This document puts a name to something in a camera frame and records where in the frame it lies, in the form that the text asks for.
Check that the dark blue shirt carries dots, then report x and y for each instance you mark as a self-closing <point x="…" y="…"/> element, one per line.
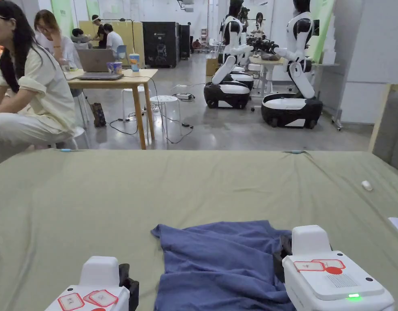
<point x="218" y="259"/>

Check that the white power strip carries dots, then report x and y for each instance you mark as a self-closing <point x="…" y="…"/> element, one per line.
<point x="184" y="96"/>

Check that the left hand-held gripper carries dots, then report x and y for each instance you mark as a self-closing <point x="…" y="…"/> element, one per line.
<point x="98" y="275"/>

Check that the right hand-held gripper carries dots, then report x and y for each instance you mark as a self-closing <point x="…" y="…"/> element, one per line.
<point x="315" y="291"/>

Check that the group of people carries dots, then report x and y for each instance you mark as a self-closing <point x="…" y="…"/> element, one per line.
<point x="105" y="35"/>

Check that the bed with pale green sheet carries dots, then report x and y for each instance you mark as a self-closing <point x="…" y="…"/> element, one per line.
<point x="121" y="201"/>

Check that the white and black humanoid robot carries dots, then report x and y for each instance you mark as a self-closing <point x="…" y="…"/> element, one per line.
<point x="296" y="81"/>
<point x="231" y="58"/>

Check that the patterned bag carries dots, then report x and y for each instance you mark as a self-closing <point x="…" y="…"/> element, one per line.
<point x="98" y="115"/>

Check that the cardboard carton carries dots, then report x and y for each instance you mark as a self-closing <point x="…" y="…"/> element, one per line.
<point x="212" y="66"/>

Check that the black cabinet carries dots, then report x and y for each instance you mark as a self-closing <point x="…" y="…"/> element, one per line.
<point x="158" y="43"/>

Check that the small white object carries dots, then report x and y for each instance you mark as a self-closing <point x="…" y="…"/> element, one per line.
<point x="366" y="185"/>

